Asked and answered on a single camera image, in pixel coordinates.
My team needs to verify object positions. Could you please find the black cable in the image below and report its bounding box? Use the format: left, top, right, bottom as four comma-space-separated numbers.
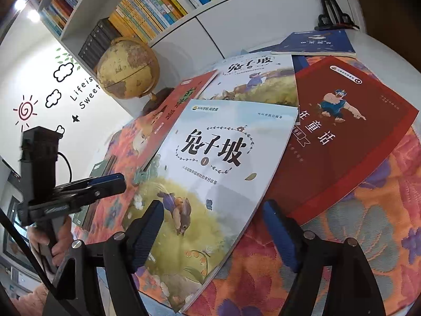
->
0, 150, 74, 316

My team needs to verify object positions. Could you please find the red orange cover book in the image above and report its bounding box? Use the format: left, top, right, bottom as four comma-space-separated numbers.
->
129, 69, 220, 172

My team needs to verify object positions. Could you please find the orange yellow book row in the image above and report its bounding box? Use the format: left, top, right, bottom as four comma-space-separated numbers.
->
108, 0, 187, 43

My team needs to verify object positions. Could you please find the dark blue book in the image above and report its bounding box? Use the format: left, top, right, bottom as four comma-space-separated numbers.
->
271, 30, 356, 57

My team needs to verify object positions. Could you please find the red fairy tale book 01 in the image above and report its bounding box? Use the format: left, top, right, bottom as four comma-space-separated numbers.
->
265, 56, 418, 225

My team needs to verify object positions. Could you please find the white rabbit slope book 1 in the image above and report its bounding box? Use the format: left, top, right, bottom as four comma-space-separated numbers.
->
122, 99, 298, 312

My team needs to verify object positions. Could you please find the embroidered fan on stand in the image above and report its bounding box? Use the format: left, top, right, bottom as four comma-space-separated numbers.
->
315, 0, 360, 31

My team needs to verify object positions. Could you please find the floral orange tablecloth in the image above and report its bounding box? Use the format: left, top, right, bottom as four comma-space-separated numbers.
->
73, 56, 421, 316

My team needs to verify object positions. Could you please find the rabbit slope book behind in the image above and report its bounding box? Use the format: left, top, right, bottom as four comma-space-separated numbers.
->
198, 51, 299, 107

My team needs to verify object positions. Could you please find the antique yellow globe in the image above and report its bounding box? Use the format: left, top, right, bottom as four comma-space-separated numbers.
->
96, 37, 173, 117

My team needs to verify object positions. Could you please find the person's left hand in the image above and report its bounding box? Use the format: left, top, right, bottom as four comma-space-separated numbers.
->
26, 216, 75, 267

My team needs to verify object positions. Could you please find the black book set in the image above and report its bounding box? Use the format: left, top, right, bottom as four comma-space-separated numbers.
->
78, 19, 121, 71

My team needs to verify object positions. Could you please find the upper shelf book row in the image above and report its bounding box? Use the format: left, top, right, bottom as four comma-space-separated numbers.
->
39, 0, 92, 37

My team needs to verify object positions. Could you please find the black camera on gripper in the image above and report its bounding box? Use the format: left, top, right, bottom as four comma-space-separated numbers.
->
20, 126, 63, 205

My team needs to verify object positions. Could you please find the white bookshelf cabinet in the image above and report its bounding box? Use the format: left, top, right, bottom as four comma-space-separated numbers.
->
37, 0, 366, 119

